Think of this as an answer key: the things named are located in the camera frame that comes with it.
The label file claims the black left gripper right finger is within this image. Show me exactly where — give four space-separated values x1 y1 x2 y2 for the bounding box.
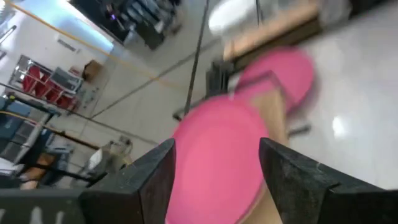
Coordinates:
259 137 398 224

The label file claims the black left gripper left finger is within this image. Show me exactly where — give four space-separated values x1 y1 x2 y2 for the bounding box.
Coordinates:
79 138 177 224

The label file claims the magenta plate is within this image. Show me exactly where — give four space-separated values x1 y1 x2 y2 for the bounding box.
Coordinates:
164 95 270 224
234 46 316 114

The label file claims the brown cardboard box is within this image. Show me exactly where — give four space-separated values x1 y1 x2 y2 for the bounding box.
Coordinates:
81 59 104 83

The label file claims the metal rack with red bins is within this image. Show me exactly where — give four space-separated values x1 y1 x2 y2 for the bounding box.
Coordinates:
9 55 82 111

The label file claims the dark cluttered workbench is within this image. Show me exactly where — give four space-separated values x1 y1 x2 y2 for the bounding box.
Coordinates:
70 0 183 51

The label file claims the white chair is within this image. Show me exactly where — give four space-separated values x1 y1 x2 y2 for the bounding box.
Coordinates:
208 0 261 37

